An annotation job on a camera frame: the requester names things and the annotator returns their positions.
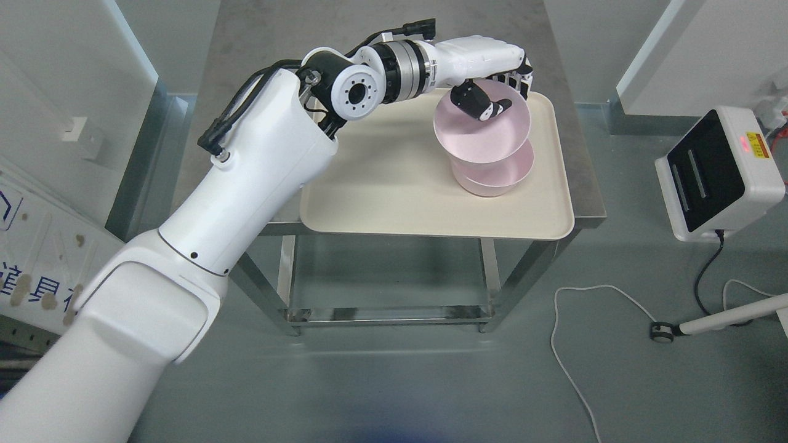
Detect white stand leg with caster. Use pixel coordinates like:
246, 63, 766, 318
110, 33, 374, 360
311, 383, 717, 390
648, 293, 787, 344

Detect white wall socket box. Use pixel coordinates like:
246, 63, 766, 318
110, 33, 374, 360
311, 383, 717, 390
61, 117, 90, 143

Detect white sign board with text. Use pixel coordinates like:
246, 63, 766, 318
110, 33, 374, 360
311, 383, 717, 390
1, 161, 122, 335

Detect white cable on floor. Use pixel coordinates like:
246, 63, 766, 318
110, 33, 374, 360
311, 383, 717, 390
550, 278, 779, 443

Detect pink bowl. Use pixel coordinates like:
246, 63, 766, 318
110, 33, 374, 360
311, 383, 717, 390
450, 140, 535, 198
433, 79, 531, 164

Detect stainless steel table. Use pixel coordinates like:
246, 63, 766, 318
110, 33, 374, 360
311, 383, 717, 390
227, 1, 607, 335

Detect beige plastic tray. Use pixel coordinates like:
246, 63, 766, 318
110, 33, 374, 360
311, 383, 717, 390
299, 89, 575, 241

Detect red wires at wall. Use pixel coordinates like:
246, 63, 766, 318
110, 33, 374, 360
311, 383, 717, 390
756, 98, 788, 145

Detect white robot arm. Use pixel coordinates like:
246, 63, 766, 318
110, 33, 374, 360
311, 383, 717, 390
2, 18, 436, 442

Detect white black box device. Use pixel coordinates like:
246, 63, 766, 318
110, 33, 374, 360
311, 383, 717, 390
655, 106, 786, 243

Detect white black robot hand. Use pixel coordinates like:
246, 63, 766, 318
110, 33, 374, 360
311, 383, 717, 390
427, 34, 534, 121

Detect black power cable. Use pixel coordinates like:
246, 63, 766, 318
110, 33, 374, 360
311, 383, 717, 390
693, 229, 755, 325

